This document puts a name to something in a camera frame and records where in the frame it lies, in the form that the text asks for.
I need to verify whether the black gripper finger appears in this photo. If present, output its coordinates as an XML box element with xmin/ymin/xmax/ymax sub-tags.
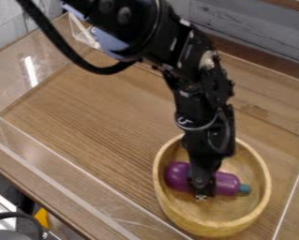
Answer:
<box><xmin>187</xmin><ymin>166</ymin><xmax>219</xmax><ymax>201</ymax></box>

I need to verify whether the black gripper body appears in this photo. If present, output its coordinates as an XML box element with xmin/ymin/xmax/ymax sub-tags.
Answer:
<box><xmin>175</xmin><ymin>105</ymin><xmax>235</xmax><ymax>174</ymax></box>

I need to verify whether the purple toy eggplant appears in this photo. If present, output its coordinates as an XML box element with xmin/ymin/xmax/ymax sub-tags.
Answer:
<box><xmin>165</xmin><ymin>161</ymin><xmax>251</xmax><ymax>196</ymax></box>

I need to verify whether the light wooden bowl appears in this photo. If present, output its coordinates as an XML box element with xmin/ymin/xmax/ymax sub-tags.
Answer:
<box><xmin>153</xmin><ymin>136</ymin><xmax>271</xmax><ymax>238</ymax></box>

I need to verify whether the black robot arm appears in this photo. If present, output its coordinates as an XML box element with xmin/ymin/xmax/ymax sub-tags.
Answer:
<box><xmin>15</xmin><ymin>0</ymin><xmax>235</xmax><ymax>199</ymax></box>

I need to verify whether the yellow tag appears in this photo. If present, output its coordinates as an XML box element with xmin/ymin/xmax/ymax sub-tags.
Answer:
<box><xmin>34</xmin><ymin>207</ymin><xmax>50</xmax><ymax>229</ymax></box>

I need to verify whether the clear acrylic corner bracket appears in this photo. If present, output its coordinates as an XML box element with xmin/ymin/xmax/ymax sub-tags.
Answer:
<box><xmin>70</xmin><ymin>13</ymin><xmax>100</xmax><ymax>50</ymax></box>

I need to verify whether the black cable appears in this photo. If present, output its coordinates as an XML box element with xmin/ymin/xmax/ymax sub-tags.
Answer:
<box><xmin>0</xmin><ymin>211</ymin><xmax>47</xmax><ymax>240</ymax></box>

